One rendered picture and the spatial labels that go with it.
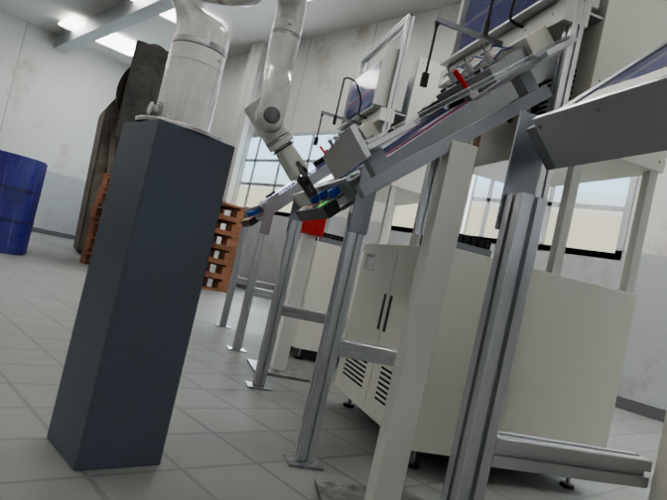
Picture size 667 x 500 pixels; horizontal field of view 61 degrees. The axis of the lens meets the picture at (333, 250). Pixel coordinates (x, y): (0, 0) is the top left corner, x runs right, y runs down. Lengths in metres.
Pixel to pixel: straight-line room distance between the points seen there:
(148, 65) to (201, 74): 6.35
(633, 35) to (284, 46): 1.04
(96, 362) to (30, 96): 10.18
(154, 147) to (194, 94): 0.16
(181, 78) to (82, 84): 10.29
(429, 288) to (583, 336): 0.74
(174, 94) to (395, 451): 0.87
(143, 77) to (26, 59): 4.07
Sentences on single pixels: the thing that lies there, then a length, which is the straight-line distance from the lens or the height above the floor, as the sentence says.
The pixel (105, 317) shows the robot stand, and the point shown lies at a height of 0.30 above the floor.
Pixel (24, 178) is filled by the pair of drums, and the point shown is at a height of 0.68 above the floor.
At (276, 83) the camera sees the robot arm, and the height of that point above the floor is 0.97.
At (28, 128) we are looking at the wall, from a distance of 11.24.
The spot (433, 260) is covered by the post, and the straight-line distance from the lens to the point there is 1.22.
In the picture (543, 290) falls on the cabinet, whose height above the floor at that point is 0.57.
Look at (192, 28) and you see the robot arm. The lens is 1.32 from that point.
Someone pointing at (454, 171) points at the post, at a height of 0.75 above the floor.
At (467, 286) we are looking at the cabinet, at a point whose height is 0.53.
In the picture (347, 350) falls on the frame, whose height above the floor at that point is 0.30.
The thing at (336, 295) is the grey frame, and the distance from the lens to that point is 1.43.
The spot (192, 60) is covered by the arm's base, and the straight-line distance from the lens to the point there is 1.29.
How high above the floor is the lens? 0.48
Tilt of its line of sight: 2 degrees up
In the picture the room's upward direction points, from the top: 13 degrees clockwise
